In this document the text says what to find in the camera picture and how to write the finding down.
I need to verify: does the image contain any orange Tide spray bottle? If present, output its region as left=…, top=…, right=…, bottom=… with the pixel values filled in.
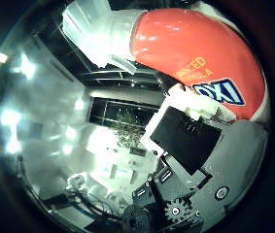
left=62, top=0, right=271, bottom=123

